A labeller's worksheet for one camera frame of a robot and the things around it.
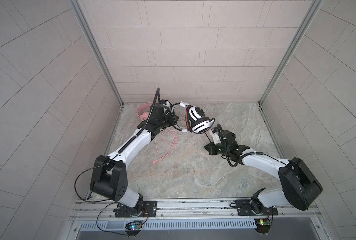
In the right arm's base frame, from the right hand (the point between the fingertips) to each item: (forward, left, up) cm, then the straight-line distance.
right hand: (204, 147), depth 86 cm
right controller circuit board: (-37, -22, -8) cm, 44 cm away
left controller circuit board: (-34, +36, -2) cm, 50 cm away
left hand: (+13, +12, +16) cm, 24 cm away
